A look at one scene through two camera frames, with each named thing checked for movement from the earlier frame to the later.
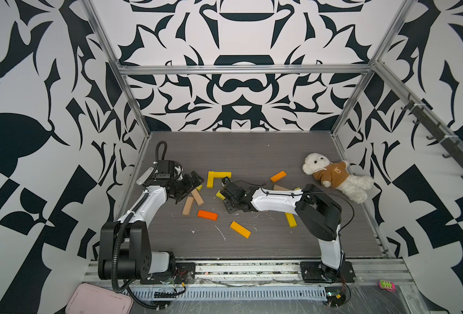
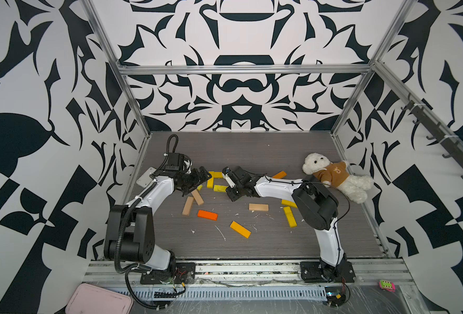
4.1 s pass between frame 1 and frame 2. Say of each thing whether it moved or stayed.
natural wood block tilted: stayed
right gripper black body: moved
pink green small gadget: stayed
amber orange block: stayed
